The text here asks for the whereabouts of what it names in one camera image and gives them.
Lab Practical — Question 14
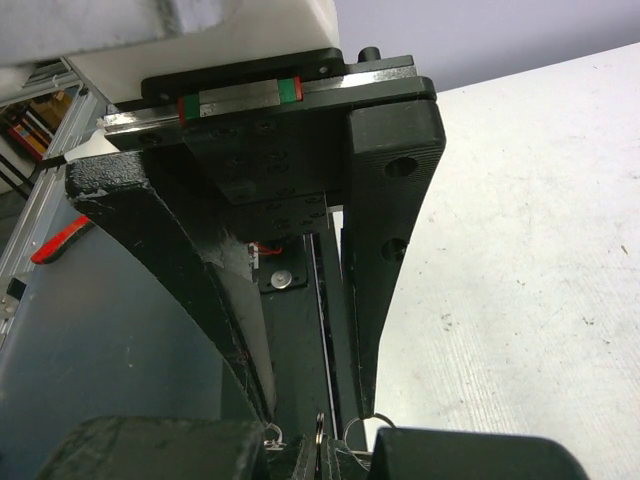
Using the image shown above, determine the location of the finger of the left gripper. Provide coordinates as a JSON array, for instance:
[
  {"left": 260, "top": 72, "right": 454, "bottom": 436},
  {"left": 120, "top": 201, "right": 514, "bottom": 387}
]
[{"left": 65, "top": 149, "right": 275, "bottom": 423}]

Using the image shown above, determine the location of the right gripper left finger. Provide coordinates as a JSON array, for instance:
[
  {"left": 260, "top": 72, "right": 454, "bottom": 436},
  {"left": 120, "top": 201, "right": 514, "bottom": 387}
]
[{"left": 34, "top": 414, "right": 319, "bottom": 480}]

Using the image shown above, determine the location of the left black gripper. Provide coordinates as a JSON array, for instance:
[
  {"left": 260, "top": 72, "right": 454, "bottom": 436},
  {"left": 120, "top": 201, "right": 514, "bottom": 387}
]
[{"left": 103, "top": 48, "right": 446, "bottom": 418}]

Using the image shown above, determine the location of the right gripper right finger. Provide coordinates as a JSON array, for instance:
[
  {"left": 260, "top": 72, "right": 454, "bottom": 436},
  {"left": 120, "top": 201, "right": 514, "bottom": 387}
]
[{"left": 319, "top": 427, "right": 591, "bottom": 480}]

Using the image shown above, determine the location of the large metal keyring with keys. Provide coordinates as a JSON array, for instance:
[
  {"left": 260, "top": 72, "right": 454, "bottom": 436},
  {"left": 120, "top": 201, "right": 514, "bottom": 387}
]
[{"left": 262, "top": 410, "right": 399, "bottom": 469}]

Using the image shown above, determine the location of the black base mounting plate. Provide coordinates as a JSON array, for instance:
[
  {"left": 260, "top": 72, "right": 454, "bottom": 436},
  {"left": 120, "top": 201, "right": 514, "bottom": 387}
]
[{"left": 249, "top": 213, "right": 357, "bottom": 439}]

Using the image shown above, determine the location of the red black utility knife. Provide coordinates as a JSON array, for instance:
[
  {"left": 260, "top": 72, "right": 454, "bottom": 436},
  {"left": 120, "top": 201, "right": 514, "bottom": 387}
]
[{"left": 30, "top": 215, "right": 95, "bottom": 265}]

